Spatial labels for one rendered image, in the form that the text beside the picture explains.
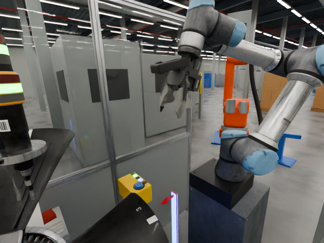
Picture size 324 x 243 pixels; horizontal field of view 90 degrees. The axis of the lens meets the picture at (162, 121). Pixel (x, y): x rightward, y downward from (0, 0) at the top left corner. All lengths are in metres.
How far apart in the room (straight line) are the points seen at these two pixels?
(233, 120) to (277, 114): 3.34
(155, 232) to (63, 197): 0.81
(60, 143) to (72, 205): 0.85
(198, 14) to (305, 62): 0.44
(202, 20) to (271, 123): 0.45
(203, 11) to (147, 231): 0.63
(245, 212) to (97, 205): 0.95
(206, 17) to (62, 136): 0.51
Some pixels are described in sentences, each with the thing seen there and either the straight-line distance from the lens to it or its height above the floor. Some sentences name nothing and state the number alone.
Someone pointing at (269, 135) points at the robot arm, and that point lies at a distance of 0.75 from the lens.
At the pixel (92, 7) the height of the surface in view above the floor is 1.95.
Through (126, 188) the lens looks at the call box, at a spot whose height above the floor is 1.07.
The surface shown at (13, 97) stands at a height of 1.55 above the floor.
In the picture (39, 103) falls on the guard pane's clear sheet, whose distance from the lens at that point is 1.06.
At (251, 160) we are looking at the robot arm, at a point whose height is 1.26.
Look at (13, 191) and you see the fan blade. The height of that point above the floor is 1.34.
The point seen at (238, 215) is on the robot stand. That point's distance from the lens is 0.86.
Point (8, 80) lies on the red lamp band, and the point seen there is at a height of 1.57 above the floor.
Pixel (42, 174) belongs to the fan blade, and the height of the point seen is 1.37.
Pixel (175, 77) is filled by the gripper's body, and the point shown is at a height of 1.57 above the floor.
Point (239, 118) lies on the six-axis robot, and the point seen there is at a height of 0.61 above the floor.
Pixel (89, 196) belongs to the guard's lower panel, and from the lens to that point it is 1.31.
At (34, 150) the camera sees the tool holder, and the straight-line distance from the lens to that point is 0.32.
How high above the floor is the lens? 1.57
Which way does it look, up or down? 15 degrees down
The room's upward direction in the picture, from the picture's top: 2 degrees counter-clockwise
